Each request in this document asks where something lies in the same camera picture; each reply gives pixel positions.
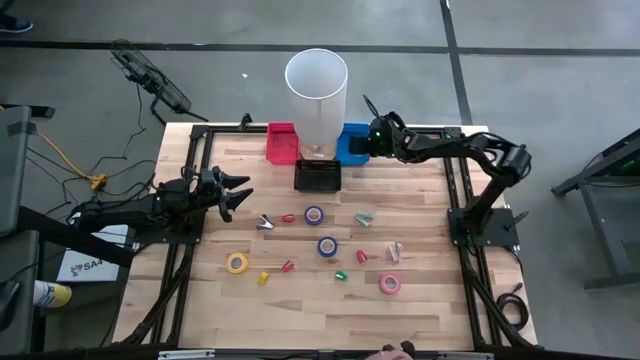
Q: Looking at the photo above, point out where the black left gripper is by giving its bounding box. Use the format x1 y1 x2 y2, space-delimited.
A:
197 167 255 211

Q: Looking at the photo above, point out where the black plastic basket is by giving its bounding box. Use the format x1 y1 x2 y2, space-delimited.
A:
293 158 343 194

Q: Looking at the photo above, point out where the person's hand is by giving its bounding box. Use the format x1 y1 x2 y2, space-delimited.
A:
364 340 416 360

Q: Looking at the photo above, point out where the black coiled cable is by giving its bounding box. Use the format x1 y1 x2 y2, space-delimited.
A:
495 282 530 332

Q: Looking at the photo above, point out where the blue tape roll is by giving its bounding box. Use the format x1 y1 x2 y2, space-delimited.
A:
316 236 339 259

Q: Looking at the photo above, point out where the white printed box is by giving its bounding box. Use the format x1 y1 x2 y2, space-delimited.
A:
55 223 130 284

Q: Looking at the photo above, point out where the white cylindrical tube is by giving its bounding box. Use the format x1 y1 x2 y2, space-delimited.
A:
284 47 349 162

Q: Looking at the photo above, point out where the yellow extension cable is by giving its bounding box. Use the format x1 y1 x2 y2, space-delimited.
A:
0 103 109 193

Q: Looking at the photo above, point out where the purple tape roll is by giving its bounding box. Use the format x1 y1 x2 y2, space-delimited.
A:
303 205 325 227

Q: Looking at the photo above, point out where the yellow tape roll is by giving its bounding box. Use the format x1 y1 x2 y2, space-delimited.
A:
225 252 250 275

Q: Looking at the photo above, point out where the grey metal side table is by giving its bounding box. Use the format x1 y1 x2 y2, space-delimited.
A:
0 103 137 357
551 127 640 292

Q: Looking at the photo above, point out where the black floor cable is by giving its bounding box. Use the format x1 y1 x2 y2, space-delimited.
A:
22 82 159 211

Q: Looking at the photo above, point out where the black metal table frame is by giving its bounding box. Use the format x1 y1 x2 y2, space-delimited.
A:
113 123 539 351

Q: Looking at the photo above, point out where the yellow white spray can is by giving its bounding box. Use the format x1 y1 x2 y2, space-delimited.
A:
32 279 73 309

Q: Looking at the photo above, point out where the blue plastic basket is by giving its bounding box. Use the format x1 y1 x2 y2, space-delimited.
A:
335 122 372 167

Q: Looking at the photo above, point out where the pink tape roll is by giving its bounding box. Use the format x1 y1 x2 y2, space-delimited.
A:
378 272 402 296

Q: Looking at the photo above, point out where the red plastic basket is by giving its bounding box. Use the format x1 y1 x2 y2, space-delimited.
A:
265 122 301 166

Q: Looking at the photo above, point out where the person's blue shoe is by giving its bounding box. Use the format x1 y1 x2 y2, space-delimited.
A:
0 14 35 35

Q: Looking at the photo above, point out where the black wire floor fan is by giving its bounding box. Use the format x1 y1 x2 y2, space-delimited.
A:
109 38 210 126

